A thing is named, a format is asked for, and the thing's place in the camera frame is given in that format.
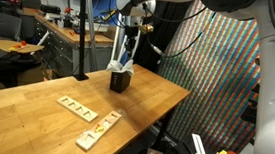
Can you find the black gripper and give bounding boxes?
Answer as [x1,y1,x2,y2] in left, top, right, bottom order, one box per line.
[121,16,145,67]

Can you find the white terry cloth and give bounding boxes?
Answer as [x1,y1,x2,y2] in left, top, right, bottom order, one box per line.
[106,57,136,77]

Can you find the black perforated box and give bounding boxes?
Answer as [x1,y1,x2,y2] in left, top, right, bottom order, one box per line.
[108,69,133,95]

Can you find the brown cardboard box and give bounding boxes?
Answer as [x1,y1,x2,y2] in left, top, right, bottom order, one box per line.
[0,62,46,97]

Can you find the black curtain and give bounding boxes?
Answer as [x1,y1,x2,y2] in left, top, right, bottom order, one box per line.
[132,0,193,75]

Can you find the white tray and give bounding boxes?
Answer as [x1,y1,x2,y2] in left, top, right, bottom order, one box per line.
[82,21,110,34]

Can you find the grey metal upright pole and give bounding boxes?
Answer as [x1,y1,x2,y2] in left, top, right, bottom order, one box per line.
[77,0,105,73]

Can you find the wooden top workbench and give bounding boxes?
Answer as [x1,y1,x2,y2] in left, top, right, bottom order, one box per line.
[16,7,117,83]

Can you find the red tool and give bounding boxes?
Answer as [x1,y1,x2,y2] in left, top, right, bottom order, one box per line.
[64,6,75,17]

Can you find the empty wooden shape board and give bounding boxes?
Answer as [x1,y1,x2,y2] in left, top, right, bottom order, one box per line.
[55,94,101,124]

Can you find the colourful patterned backdrop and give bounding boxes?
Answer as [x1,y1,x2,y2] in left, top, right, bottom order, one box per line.
[151,0,268,154]

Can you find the black table leg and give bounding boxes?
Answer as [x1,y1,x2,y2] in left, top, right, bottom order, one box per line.
[152,102,177,154]

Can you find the wooden shape board holding pieces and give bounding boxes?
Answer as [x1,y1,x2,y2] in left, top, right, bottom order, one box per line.
[75,106,124,154]

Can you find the black case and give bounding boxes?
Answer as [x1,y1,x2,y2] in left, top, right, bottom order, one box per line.
[37,3,62,16]

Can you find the round wooden stool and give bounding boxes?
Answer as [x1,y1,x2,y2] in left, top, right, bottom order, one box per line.
[0,38,46,57]

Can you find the yellow orange toy piece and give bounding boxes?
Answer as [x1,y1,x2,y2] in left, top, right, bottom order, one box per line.
[7,44,24,53]

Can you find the black bag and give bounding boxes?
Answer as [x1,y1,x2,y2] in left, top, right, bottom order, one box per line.
[0,50,44,92]

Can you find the dark office chair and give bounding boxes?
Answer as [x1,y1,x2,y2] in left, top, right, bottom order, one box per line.
[0,11,25,50]

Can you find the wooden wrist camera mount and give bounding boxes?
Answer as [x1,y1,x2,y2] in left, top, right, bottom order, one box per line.
[136,22,155,36]

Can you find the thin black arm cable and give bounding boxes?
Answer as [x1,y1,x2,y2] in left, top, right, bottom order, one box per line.
[104,0,218,62]

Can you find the black camera stand pole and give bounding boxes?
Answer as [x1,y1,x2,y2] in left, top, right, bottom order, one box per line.
[71,0,97,83]

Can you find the white plastic rail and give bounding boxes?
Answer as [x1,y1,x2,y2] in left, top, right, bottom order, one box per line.
[189,133,217,154]

